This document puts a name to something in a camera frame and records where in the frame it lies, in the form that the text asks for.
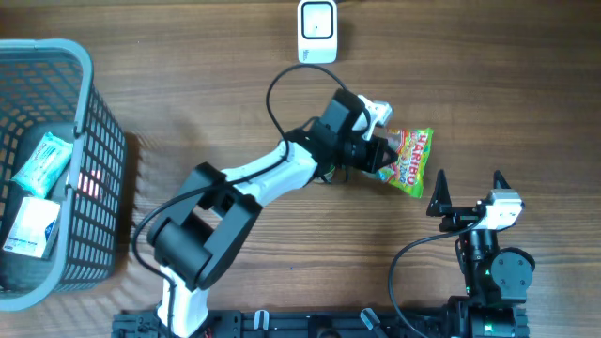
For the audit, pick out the teal wet wipes pack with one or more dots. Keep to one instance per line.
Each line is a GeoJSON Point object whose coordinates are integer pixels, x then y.
{"type": "Point", "coordinates": [44, 167]}

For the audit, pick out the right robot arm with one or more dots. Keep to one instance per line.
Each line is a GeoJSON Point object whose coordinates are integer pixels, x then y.
{"type": "Point", "coordinates": [496, 279]}

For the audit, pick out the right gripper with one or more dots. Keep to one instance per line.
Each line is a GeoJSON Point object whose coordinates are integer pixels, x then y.
{"type": "Point", "coordinates": [440, 201]}

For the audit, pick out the grey plastic basket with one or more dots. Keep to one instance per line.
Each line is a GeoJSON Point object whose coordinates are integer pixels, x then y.
{"type": "Point", "coordinates": [47, 85]}

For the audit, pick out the small red tissue pack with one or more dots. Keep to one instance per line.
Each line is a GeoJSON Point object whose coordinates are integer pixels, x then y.
{"type": "Point", "coordinates": [90, 184]}

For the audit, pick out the white barcode scanner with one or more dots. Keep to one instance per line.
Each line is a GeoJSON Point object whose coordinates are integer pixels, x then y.
{"type": "Point", "coordinates": [317, 24]}

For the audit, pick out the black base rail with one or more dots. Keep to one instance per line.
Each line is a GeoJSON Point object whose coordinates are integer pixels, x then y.
{"type": "Point", "coordinates": [305, 324]}

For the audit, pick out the Haribo gummy candy bag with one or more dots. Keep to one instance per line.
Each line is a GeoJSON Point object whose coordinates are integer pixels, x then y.
{"type": "Point", "coordinates": [413, 148]}

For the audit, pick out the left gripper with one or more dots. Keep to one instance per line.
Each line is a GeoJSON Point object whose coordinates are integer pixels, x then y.
{"type": "Point", "coordinates": [378, 159]}

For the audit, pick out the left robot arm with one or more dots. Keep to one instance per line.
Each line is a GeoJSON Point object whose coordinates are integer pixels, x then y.
{"type": "Point", "coordinates": [198, 234]}

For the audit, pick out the white cardboard box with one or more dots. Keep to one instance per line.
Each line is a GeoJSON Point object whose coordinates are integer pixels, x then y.
{"type": "Point", "coordinates": [34, 228]}

